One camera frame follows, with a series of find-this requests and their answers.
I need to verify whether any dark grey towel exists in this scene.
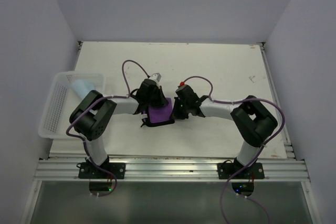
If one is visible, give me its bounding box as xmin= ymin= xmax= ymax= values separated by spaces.
xmin=141 ymin=98 xmax=175 ymax=127

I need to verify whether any light blue towel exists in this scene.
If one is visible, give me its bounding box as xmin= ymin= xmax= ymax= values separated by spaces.
xmin=70 ymin=79 xmax=95 ymax=100

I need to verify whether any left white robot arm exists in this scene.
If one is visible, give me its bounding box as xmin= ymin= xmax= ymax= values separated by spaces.
xmin=66 ymin=79 xmax=174 ymax=178

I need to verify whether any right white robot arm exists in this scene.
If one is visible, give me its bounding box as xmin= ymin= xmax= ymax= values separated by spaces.
xmin=173 ymin=84 xmax=278 ymax=178

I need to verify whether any white plastic basket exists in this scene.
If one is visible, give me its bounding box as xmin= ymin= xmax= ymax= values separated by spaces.
xmin=38 ymin=71 xmax=106 ymax=140

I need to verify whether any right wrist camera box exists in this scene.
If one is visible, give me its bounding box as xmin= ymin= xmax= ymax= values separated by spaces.
xmin=178 ymin=81 xmax=185 ymax=88

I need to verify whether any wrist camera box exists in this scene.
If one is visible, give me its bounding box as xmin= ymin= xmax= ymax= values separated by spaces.
xmin=178 ymin=81 xmax=185 ymax=88
xmin=149 ymin=73 xmax=161 ymax=83

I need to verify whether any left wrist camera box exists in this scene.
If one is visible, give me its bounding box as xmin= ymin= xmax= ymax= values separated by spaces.
xmin=149 ymin=73 xmax=161 ymax=83

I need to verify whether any aluminium mounting rail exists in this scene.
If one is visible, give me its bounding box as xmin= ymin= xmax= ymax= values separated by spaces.
xmin=33 ymin=155 xmax=310 ymax=182

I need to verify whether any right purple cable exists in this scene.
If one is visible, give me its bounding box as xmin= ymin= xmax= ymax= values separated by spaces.
xmin=182 ymin=76 xmax=286 ymax=224

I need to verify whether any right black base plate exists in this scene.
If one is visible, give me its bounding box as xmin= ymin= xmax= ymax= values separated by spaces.
xmin=217 ymin=160 xmax=265 ymax=179

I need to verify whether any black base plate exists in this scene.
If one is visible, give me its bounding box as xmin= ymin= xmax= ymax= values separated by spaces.
xmin=217 ymin=160 xmax=265 ymax=179
xmin=76 ymin=161 xmax=126 ymax=179

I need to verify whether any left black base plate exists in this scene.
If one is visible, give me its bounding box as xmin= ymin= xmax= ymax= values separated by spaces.
xmin=76 ymin=161 xmax=126 ymax=179

